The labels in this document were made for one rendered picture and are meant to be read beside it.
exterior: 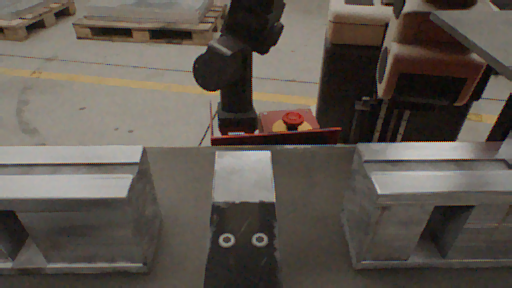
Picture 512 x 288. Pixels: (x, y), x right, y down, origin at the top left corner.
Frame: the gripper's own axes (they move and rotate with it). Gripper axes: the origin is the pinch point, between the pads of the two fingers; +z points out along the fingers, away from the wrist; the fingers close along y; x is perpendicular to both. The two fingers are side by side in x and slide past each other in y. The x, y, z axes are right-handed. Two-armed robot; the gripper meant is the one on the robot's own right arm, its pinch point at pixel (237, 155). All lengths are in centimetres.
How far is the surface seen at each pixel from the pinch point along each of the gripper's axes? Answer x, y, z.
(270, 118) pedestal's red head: 6.6, -2.9, -6.1
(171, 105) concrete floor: -30, -156, 33
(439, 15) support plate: 25.7, 13.9, -24.9
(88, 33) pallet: -108, -269, -2
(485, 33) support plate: 27.6, 20.4, -23.2
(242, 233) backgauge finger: -3.0, 45.0, -15.9
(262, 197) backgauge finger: -1.6, 42.8, -16.5
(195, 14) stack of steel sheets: -15, -250, -17
